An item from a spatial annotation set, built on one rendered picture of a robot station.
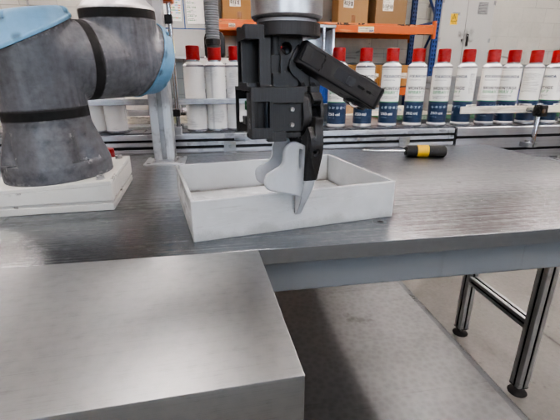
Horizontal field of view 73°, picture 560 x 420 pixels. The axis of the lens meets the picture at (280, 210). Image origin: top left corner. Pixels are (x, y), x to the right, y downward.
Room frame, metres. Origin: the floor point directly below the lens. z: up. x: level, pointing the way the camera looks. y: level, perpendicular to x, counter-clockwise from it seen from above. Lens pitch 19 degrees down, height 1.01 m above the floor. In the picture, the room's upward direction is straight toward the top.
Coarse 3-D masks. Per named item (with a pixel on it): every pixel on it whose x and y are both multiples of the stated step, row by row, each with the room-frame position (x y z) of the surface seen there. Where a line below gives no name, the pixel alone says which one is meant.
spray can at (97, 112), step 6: (90, 108) 0.95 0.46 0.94; (96, 108) 0.95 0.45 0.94; (102, 108) 0.97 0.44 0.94; (96, 114) 0.95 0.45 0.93; (102, 114) 0.97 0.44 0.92; (96, 120) 0.95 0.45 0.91; (102, 120) 0.97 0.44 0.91; (96, 126) 0.95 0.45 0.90; (102, 126) 0.96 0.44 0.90; (102, 132) 0.96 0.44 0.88
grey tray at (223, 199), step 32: (256, 160) 0.63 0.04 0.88; (192, 192) 0.59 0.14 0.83; (224, 192) 0.59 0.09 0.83; (256, 192) 0.59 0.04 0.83; (320, 192) 0.46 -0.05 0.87; (352, 192) 0.47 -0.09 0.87; (384, 192) 0.49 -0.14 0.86; (192, 224) 0.41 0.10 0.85; (224, 224) 0.42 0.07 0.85; (256, 224) 0.43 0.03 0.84; (288, 224) 0.44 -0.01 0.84; (320, 224) 0.46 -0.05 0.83
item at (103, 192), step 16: (112, 160) 0.66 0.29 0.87; (128, 160) 0.68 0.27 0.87; (96, 176) 0.53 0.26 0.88; (112, 176) 0.55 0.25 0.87; (128, 176) 0.66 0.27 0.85; (0, 192) 0.49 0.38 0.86; (16, 192) 0.49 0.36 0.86; (32, 192) 0.50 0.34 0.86; (48, 192) 0.50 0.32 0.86; (64, 192) 0.51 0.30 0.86; (80, 192) 0.51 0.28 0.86; (96, 192) 0.52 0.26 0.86; (112, 192) 0.52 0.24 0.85; (0, 208) 0.49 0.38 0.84; (16, 208) 0.50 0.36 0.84; (32, 208) 0.50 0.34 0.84; (48, 208) 0.50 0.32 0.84; (64, 208) 0.51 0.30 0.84; (80, 208) 0.51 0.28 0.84; (96, 208) 0.51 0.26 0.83; (112, 208) 0.52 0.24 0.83
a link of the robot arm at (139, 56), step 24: (96, 0) 0.63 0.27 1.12; (120, 0) 0.63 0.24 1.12; (144, 0) 0.68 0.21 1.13; (96, 24) 0.62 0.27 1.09; (120, 24) 0.63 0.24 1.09; (144, 24) 0.65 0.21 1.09; (120, 48) 0.62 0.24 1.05; (144, 48) 0.65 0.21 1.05; (168, 48) 0.68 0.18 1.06; (120, 72) 0.62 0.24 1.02; (144, 72) 0.65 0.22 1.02; (168, 72) 0.68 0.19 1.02; (120, 96) 0.65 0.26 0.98
